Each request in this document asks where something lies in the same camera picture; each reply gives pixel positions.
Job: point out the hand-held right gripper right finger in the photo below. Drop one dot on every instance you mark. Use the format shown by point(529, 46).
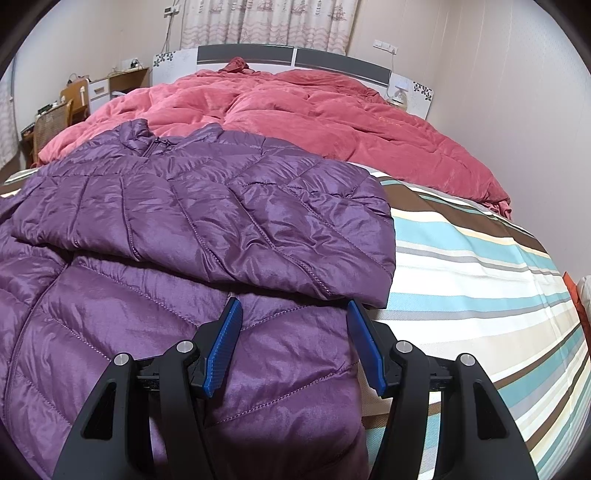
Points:
point(367, 350)

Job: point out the white wall socket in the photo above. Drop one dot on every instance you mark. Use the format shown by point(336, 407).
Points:
point(385, 45)
point(171, 10)

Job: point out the rattan back chair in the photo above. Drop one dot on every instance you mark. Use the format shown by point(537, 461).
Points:
point(48, 123)

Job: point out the striped bed sheet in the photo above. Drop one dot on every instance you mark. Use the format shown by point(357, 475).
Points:
point(461, 277)

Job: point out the purple down jacket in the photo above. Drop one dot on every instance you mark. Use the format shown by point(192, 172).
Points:
point(184, 221)

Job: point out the white drawer cabinet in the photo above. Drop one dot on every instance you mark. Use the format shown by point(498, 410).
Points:
point(99, 92)

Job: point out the red quilted comforter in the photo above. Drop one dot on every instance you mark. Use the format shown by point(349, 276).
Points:
point(323, 124)

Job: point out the red white cloth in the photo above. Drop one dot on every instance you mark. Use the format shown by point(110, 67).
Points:
point(584, 295)

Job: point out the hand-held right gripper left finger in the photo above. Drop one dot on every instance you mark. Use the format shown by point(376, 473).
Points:
point(224, 350)

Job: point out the grey white headboard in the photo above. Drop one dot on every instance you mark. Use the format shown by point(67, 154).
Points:
point(323, 57)

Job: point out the wooden bedside desk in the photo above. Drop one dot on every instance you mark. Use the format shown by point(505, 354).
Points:
point(129, 79)

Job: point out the black power adapter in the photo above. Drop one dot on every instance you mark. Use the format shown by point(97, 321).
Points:
point(134, 63)

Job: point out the wooden chair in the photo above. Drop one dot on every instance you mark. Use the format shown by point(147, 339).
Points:
point(74, 94)

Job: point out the patterned window curtain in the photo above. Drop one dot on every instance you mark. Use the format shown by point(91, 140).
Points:
point(258, 23)
point(5, 124)

